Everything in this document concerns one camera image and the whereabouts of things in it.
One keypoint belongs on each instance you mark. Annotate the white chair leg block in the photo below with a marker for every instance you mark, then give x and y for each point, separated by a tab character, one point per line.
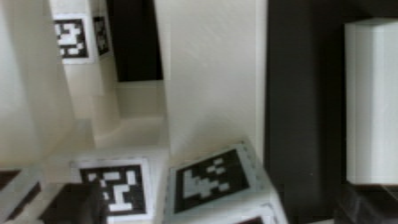
82	30

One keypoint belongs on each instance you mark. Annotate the white tagged cube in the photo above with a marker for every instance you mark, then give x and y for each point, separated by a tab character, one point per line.
221	192
22	184

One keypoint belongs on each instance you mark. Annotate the white block right edge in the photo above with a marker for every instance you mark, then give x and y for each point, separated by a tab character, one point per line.
372	101

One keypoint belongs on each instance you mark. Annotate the white chair back frame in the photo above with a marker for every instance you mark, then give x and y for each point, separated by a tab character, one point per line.
109	132

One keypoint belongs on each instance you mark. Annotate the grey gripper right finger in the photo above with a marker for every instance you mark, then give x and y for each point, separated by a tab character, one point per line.
366	205

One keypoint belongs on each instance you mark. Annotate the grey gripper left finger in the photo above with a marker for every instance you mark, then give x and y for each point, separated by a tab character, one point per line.
77	205

